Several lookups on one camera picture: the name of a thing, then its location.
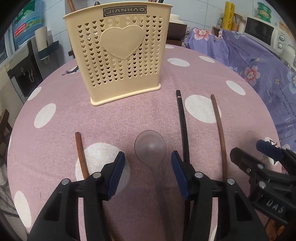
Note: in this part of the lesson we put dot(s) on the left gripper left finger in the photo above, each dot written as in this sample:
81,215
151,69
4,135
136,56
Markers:
59,218

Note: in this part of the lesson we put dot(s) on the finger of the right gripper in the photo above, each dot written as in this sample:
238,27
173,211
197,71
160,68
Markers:
273,153
248,164

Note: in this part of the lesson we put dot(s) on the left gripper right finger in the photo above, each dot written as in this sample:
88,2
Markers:
236,218

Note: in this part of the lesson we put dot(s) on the dark brown wooden chopstick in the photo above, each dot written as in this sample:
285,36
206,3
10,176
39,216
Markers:
71,5
221,138

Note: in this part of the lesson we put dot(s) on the reddish brown wooden chopstick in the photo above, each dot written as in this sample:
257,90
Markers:
81,155

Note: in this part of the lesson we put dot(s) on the person's right hand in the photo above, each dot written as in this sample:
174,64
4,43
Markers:
273,229

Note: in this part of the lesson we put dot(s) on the purple floral cloth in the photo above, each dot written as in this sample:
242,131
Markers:
267,75

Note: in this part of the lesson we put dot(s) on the black chopstick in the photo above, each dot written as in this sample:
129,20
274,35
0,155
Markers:
186,154

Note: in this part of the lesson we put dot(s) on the pink polka dot tablecloth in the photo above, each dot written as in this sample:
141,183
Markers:
43,150

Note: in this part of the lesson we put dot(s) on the grey translucent plastic spoon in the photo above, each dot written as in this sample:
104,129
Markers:
150,149

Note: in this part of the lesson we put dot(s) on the dark wooden stool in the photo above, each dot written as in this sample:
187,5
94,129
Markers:
6,131

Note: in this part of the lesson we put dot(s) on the white microwave oven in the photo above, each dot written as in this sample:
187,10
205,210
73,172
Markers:
271,37

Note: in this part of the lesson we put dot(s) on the yellow roll package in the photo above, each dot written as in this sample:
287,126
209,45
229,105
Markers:
228,15

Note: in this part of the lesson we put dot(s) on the white water dispenser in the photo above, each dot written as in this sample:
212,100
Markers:
29,67

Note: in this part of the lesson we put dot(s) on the brown and cream pot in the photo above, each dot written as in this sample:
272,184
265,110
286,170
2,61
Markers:
176,30

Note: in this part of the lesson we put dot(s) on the beige plastic utensil holder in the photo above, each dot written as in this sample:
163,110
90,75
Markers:
119,47

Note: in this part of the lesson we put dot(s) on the paper cup stack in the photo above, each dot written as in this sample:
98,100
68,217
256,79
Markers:
41,38

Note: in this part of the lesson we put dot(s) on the blue water bottle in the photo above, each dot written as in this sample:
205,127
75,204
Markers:
29,19

